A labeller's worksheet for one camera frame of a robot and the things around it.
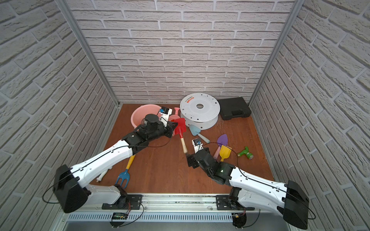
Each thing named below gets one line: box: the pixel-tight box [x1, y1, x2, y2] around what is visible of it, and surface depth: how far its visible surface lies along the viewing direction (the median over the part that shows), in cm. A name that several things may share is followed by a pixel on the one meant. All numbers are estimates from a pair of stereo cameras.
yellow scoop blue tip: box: [219, 144, 233, 163], surface depth 94 cm
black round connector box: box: [232, 209, 248, 230], surface depth 71 cm
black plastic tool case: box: [217, 97, 252, 121], surface depth 112 cm
